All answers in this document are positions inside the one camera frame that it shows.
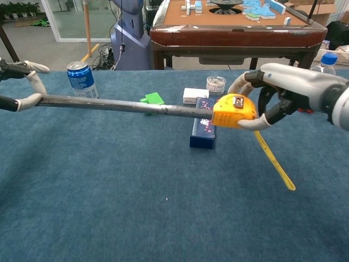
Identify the glass partition with metal frame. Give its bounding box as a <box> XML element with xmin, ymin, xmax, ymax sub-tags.
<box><xmin>40</xmin><ymin>0</ymin><xmax>117</xmax><ymax>43</ymax></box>

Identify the wooden pole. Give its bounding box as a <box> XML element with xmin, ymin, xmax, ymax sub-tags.
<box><xmin>83</xmin><ymin>0</ymin><xmax>93</xmax><ymax>58</ymax></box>

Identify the small white box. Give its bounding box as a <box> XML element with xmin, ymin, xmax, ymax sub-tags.
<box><xmin>182</xmin><ymin>87</ymin><xmax>210</xmax><ymax>105</ymax></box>

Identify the green toy brick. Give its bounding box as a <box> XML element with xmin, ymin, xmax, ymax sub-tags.
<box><xmin>140</xmin><ymin>92</ymin><xmax>166</xmax><ymax>116</ymax></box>

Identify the yellow tape measure with strap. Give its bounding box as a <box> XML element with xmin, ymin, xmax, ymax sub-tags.
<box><xmin>35</xmin><ymin>93</ymin><xmax>297</xmax><ymax>191</ymax></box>

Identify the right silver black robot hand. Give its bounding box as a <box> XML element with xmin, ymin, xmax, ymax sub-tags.
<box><xmin>227</xmin><ymin>62</ymin><xmax>349</xmax><ymax>130</ymax></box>

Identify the blue soda can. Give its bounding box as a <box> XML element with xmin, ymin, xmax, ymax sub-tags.
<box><xmin>67</xmin><ymin>61</ymin><xmax>99</xmax><ymax>99</ymax></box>

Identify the brown mahjong table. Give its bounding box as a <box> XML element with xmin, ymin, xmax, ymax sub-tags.
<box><xmin>149</xmin><ymin>0</ymin><xmax>328</xmax><ymax>70</ymax></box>

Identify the clear round lidded container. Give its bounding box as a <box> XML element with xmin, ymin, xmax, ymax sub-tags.
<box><xmin>206</xmin><ymin>75</ymin><xmax>227</xmax><ymax>96</ymax></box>

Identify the dark wooden table leg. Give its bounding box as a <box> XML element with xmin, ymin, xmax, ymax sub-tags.
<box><xmin>0</xmin><ymin>24</ymin><xmax>21</xmax><ymax>63</ymax></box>

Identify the cardboard box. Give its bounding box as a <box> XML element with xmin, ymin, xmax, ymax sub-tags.
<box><xmin>283</xmin><ymin>0</ymin><xmax>338</xmax><ymax>27</ymax></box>

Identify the black floor cable bundle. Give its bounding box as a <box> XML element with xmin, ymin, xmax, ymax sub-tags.
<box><xmin>92</xmin><ymin>43</ymin><xmax>117</xmax><ymax>70</ymax></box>

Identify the green potted plant row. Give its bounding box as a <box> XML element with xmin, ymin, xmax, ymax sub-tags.
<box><xmin>0</xmin><ymin>1</ymin><xmax>41</xmax><ymax>20</ymax></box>

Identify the long dark blue box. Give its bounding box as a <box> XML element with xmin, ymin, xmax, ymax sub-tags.
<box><xmin>189</xmin><ymin>97</ymin><xmax>219</xmax><ymax>150</ymax></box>

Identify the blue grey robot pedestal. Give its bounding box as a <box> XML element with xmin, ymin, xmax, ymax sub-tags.
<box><xmin>110</xmin><ymin>0</ymin><xmax>152</xmax><ymax>71</ymax></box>

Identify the blue felt table mat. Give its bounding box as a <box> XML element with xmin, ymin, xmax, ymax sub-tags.
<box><xmin>0</xmin><ymin>70</ymin><xmax>349</xmax><ymax>262</ymax></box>

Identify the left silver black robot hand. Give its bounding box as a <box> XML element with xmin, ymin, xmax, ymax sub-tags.
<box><xmin>0</xmin><ymin>57</ymin><xmax>51</xmax><ymax>112</ymax></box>

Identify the black tripod stand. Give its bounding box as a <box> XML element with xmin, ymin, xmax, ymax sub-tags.
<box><xmin>308</xmin><ymin>0</ymin><xmax>320</xmax><ymax>23</ymax></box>

